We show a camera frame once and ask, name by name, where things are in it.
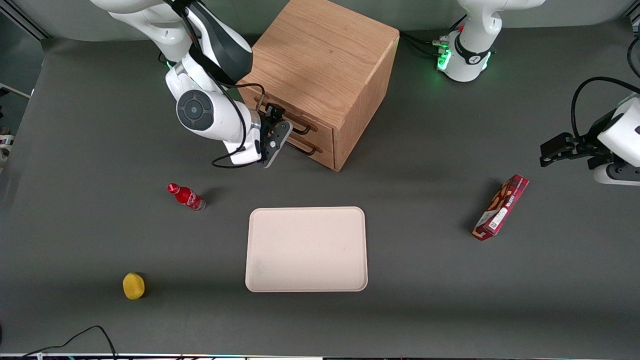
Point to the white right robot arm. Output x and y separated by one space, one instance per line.
215 115

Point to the wooden drawer cabinet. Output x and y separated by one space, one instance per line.
325 60

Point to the grey aluminium frame rail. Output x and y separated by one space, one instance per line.
25 24

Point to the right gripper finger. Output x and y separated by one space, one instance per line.
276 114
280 142

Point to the white cutting board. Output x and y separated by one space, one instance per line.
306 249

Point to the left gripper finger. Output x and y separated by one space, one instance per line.
601 163
556 149

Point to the red tartan cookie box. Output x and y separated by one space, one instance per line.
501 207

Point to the yellow lemon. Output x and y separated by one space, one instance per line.
133 286

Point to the small red cola bottle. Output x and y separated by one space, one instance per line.
187 196

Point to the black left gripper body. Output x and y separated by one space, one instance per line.
585 147

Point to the white bracket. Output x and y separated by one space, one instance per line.
4 145

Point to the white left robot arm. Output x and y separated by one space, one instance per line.
465 70

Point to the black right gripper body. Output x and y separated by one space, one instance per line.
270 120

